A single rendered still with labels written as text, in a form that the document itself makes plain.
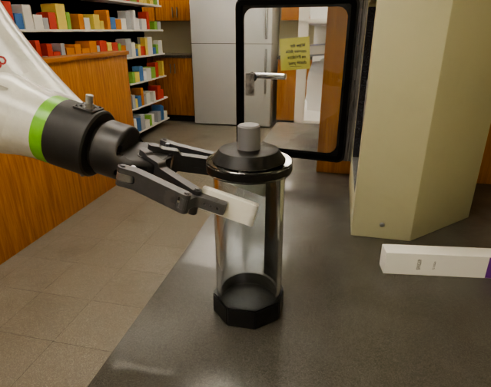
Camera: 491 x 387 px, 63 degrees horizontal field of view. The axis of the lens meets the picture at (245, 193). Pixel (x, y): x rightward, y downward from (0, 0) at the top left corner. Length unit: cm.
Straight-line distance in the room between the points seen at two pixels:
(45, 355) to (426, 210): 170
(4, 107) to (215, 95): 540
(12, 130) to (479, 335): 66
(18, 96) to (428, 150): 64
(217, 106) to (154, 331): 546
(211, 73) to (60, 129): 539
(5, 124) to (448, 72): 66
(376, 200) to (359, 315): 26
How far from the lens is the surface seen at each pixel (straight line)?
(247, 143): 48
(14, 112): 58
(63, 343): 209
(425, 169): 78
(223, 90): 588
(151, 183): 47
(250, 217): 47
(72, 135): 54
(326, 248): 76
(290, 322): 58
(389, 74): 73
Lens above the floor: 132
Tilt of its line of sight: 22 degrees down
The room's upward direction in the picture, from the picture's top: straight up
